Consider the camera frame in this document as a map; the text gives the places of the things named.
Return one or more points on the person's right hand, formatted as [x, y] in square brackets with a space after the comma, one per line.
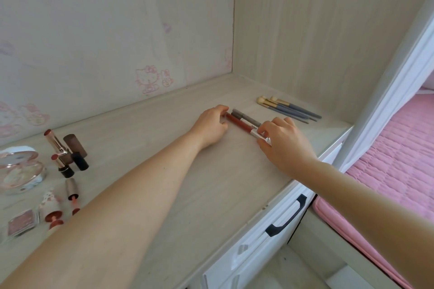
[291, 150]

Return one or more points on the person's left hand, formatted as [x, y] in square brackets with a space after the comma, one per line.
[210, 128]

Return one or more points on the white grey eyeliner pen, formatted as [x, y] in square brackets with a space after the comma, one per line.
[239, 119]

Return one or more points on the red lip gloss tube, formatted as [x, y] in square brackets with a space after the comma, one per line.
[240, 124]

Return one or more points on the set of makeup brushes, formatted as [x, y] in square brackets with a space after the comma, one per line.
[295, 117]

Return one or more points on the grey eyebrow pencil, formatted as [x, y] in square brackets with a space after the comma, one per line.
[247, 117]

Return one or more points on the black lipstick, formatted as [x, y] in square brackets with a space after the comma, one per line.
[80, 161]

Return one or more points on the brown lipstick cap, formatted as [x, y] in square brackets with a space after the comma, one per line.
[76, 144]

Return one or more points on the small black case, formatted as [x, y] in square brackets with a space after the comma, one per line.
[64, 168]

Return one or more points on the rose gold brown lipstick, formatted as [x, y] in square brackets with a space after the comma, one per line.
[54, 141]

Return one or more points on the white round blush compact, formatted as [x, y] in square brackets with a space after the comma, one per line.
[20, 170]

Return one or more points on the pink glitter single eyeshadow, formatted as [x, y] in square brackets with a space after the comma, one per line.
[22, 223]

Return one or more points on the person's left forearm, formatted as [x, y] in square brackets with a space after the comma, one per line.
[118, 217]

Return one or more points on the pink quilted mat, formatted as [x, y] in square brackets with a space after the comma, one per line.
[400, 163]

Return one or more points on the light wooden side panel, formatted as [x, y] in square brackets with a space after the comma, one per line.
[322, 34]

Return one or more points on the white panelled bed frame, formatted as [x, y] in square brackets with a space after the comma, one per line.
[390, 95]

